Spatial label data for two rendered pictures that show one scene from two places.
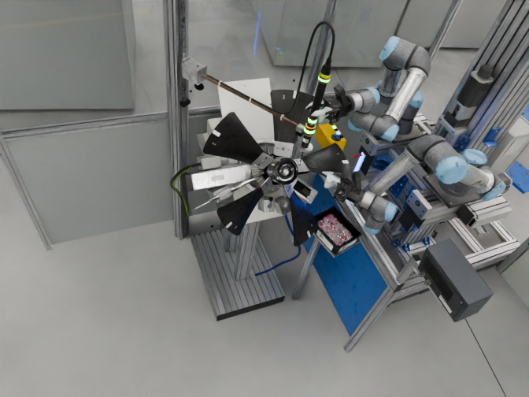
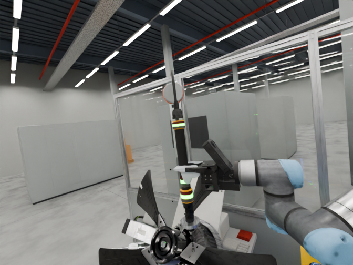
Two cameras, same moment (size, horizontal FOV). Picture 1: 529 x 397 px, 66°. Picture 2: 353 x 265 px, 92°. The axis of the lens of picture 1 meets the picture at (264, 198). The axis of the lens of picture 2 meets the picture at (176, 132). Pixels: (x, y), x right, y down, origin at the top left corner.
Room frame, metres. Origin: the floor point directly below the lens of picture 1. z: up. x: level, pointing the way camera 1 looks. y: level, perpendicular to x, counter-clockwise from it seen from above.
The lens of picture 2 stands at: (1.12, -0.65, 1.65)
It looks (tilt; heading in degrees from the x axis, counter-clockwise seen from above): 3 degrees down; 65
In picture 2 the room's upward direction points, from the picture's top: 7 degrees counter-clockwise
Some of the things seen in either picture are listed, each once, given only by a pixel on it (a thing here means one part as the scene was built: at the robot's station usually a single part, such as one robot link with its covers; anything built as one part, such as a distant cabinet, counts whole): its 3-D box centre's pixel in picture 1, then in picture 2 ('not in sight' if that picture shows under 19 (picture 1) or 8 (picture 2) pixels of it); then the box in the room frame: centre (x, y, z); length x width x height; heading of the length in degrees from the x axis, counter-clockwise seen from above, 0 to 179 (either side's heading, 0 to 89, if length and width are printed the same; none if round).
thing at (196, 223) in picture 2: (305, 138); (188, 208); (1.38, -0.12, 1.34); 0.09 x 0.07 x 0.10; 65
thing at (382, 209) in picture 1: (382, 209); not in sight; (1.23, -0.51, 1.17); 0.11 x 0.08 x 0.09; 67
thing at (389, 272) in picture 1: (353, 216); not in sight; (1.47, -0.49, 0.82); 0.90 x 0.04 x 0.08; 30
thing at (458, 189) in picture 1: (457, 179); not in sight; (1.62, -0.95, 1.09); 0.15 x 0.15 x 0.10
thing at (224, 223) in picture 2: (218, 134); (214, 223); (1.78, 0.33, 0.91); 0.17 x 0.16 x 0.11; 30
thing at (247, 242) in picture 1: (246, 244); not in sight; (1.40, 0.04, 0.45); 0.09 x 0.04 x 0.91; 120
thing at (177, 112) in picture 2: (315, 109); (183, 166); (1.38, -0.13, 1.50); 0.04 x 0.04 x 0.46
